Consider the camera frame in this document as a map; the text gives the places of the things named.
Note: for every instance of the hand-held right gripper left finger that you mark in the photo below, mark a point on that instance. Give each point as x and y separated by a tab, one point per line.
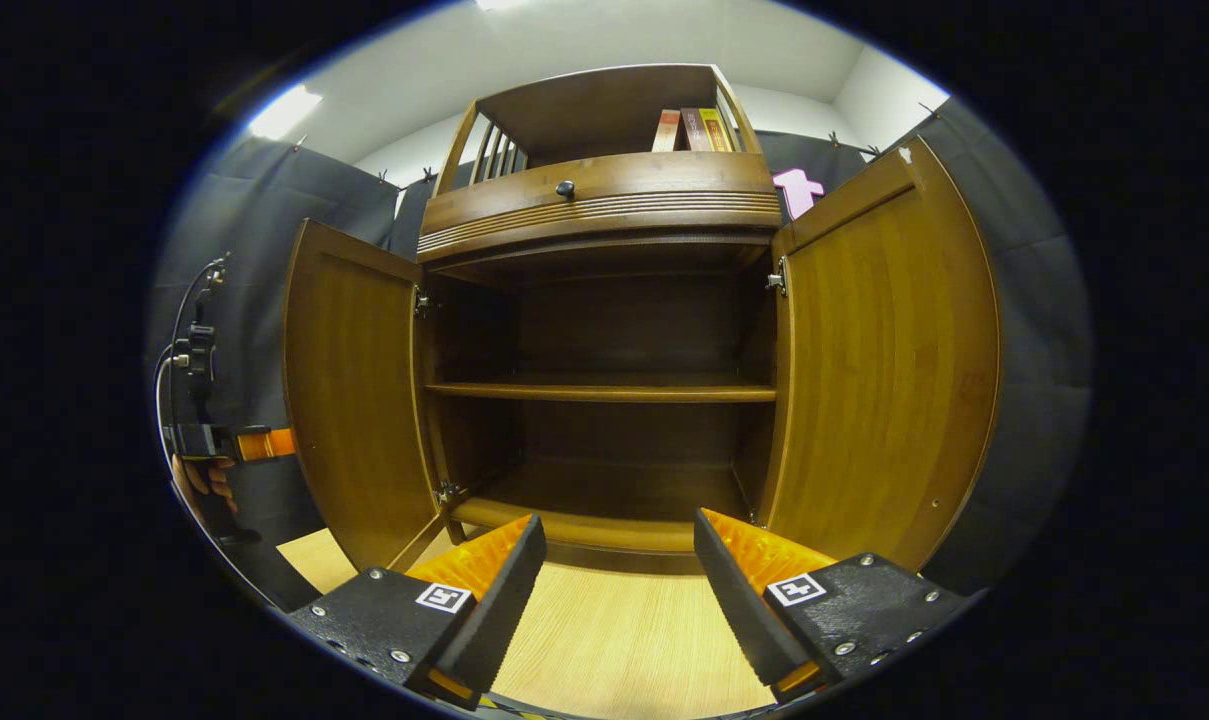
494	610

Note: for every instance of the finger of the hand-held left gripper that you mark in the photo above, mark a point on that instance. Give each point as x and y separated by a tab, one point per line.
266	445

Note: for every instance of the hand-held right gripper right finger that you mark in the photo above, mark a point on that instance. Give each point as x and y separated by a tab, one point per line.
739	600

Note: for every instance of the wooden cabinet door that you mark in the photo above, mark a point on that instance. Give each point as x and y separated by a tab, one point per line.
354	400
884	370

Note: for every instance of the wooden double-door shoe cabinet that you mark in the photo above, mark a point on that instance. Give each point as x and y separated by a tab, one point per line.
624	330

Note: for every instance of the metal door hinge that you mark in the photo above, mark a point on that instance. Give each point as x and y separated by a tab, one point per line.
424	302
448	493
776	280

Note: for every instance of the wooden cabinet drawer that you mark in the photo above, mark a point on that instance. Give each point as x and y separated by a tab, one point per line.
664	185

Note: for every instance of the yellow black striped tape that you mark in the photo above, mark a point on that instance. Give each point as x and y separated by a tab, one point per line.
514	710

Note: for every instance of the wooden inner shelf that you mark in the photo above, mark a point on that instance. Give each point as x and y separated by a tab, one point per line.
604	392

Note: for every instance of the small ceiling light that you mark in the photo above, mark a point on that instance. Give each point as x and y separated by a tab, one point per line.
284	112

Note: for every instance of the black backdrop cloth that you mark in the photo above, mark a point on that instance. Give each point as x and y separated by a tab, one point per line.
1034	350

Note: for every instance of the black round drawer knob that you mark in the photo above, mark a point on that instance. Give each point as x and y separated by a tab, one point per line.
564	188

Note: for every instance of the yellow book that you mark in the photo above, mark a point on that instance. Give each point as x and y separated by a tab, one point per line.
719	130

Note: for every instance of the dark red book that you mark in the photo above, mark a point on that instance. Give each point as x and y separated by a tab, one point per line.
694	130

